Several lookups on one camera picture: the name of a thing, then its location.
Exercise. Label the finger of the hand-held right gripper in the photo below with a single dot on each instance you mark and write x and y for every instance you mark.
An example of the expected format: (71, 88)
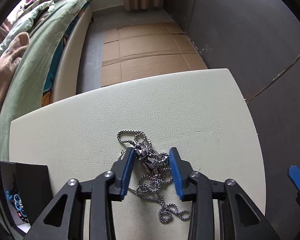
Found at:
(298, 182)

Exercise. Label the beige fleece blanket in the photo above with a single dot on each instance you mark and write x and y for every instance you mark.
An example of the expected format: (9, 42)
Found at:
(5, 62)

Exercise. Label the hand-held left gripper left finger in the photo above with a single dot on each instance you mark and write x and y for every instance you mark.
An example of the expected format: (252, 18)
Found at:
(126, 175)

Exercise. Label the bed with green sheet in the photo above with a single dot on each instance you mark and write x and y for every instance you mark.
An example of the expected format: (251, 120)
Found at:
(40, 42)

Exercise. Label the flattened cardboard sheets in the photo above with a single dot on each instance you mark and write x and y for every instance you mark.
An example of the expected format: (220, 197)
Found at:
(145, 62)

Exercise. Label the green floral quilt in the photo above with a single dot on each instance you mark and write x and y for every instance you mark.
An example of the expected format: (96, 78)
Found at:
(27, 17)

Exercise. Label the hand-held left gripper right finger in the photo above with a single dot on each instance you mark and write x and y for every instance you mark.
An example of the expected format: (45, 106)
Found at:
(176, 177)

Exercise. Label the black jewelry box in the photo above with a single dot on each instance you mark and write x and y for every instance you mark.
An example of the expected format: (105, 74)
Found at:
(32, 180)

